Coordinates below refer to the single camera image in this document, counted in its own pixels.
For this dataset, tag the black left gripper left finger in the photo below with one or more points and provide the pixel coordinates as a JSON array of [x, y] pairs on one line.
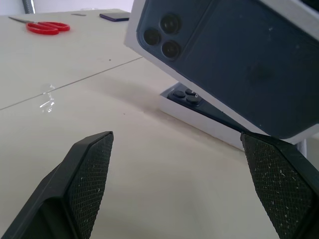
[[64, 194]]

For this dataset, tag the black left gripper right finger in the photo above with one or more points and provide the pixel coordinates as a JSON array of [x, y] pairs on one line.
[[281, 179]]

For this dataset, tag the white phone box lid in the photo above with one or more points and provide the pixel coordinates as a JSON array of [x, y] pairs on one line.
[[236, 62]]

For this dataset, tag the white box base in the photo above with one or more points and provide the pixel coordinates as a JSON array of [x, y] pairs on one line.
[[199, 124]]

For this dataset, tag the black smartphone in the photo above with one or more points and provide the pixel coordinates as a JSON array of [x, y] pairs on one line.
[[114, 17]]

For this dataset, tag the clear plastic film scrap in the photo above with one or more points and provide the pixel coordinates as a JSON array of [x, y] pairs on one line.
[[48, 103]]

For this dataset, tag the small dark flat piece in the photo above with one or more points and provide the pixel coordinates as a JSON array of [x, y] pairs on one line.
[[78, 15]]

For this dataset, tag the grey upright pole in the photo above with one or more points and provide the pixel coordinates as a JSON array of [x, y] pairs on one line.
[[28, 6]]

